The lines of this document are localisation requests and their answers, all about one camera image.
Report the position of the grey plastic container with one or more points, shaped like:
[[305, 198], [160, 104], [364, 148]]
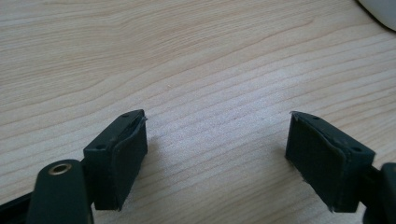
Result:
[[381, 11]]

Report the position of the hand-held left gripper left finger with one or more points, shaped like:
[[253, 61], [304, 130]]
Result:
[[120, 158]]

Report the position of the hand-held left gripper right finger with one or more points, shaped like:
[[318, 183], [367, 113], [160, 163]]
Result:
[[327, 158]]

